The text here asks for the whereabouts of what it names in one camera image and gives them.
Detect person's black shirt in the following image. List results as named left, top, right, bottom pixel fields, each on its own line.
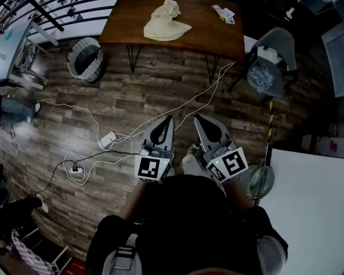
left=85, top=174, right=289, bottom=275

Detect yellow-black striped pole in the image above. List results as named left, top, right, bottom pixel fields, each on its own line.
left=263, top=96, right=275, bottom=166

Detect white power adapter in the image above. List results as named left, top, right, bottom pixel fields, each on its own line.
left=97, top=131, right=118, bottom=151

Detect cream clothes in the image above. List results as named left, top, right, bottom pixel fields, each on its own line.
left=143, top=0, right=193, bottom=42

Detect person's left forearm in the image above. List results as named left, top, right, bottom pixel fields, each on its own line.
left=119, top=179, right=150, bottom=223

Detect person's white trouser leg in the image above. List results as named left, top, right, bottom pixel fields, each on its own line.
left=179, top=153, right=213, bottom=180

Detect black cable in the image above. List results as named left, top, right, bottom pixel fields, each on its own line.
left=31, top=150, right=141, bottom=197

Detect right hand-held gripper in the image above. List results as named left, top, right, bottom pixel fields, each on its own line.
left=194, top=113, right=249, bottom=184

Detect white desk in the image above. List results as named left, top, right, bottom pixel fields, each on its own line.
left=0, top=20, right=35, bottom=81

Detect person's right forearm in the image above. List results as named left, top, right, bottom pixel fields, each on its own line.
left=223, top=179, right=255, bottom=211

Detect person's patterned shoe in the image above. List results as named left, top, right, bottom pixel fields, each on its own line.
left=186, top=143, right=203, bottom=159

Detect brown wooden table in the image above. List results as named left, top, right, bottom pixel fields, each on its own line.
left=98, top=0, right=246, bottom=84

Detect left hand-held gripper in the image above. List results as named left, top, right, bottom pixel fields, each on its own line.
left=134, top=115, right=175, bottom=184

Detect grey chair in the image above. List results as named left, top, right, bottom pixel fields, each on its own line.
left=228, top=26, right=299, bottom=103

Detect grey backpack strap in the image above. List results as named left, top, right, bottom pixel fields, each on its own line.
left=101, top=233, right=140, bottom=275
left=256, top=236, right=289, bottom=275

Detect checkered storage box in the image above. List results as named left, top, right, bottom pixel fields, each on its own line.
left=11, top=229, right=61, bottom=275

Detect white table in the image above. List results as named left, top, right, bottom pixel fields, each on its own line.
left=257, top=147, right=344, bottom=275

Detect white box red label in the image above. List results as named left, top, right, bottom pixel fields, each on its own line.
left=302, top=135, right=344, bottom=160

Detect white ribbed basket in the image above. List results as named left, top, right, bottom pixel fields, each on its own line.
left=66, top=37, right=106, bottom=84

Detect grey framed board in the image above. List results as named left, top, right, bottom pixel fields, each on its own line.
left=320, top=24, right=344, bottom=99

